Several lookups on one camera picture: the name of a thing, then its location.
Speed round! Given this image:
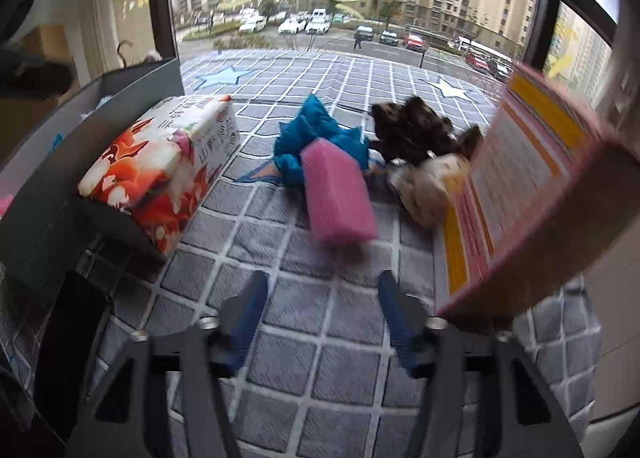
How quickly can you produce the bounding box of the tan wooden cabinet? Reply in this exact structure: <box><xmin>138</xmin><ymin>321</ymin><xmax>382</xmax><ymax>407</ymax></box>
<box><xmin>20</xmin><ymin>23</ymin><xmax>77</xmax><ymax>109</ymax></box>

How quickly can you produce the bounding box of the pink and yellow printed carton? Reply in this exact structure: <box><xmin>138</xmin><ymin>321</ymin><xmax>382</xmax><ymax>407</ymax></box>
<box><xmin>433</xmin><ymin>61</ymin><xmax>640</xmax><ymax>322</ymax></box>

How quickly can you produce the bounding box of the floral printed tissue pack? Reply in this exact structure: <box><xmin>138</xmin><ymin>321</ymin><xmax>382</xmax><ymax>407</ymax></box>
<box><xmin>77</xmin><ymin>94</ymin><xmax>241</xmax><ymax>255</ymax></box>

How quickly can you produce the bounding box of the brown fuzzy cloth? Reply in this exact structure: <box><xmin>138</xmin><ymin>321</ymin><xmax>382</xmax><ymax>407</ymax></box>
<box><xmin>370</xmin><ymin>95</ymin><xmax>485</xmax><ymax>165</ymax></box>

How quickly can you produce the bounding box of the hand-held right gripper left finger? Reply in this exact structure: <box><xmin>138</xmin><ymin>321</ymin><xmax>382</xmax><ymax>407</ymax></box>
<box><xmin>65</xmin><ymin>271</ymin><xmax>269</xmax><ymax>458</ymax></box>

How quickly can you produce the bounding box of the pink sponge block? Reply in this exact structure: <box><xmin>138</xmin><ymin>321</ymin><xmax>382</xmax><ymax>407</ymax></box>
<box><xmin>300</xmin><ymin>137</ymin><xmax>379</xmax><ymax>247</ymax></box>

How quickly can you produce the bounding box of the grey checked star blanket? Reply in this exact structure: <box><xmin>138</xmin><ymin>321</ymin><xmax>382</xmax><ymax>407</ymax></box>
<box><xmin>0</xmin><ymin>49</ymin><xmax>607</xmax><ymax>458</ymax></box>

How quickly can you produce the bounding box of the cream fuzzy cloth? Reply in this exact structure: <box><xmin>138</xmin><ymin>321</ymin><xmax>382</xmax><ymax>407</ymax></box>
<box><xmin>387</xmin><ymin>153</ymin><xmax>472</xmax><ymax>229</ymax></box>

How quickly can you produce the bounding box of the grey storage box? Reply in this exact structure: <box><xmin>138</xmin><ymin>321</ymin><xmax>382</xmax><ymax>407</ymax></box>
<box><xmin>0</xmin><ymin>57</ymin><xmax>186</xmax><ymax>304</ymax></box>

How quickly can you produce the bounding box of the dark blue fuzzy cloth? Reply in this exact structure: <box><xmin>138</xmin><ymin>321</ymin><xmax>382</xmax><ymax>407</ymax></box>
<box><xmin>273</xmin><ymin>93</ymin><xmax>372</xmax><ymax>188</ymax></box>

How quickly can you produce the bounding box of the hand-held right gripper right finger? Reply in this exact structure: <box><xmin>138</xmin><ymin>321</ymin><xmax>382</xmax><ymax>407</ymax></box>
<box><xmin>377</xmin><ymin>269</ymin><xmax>584</xmax><ymax>458</ymax></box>

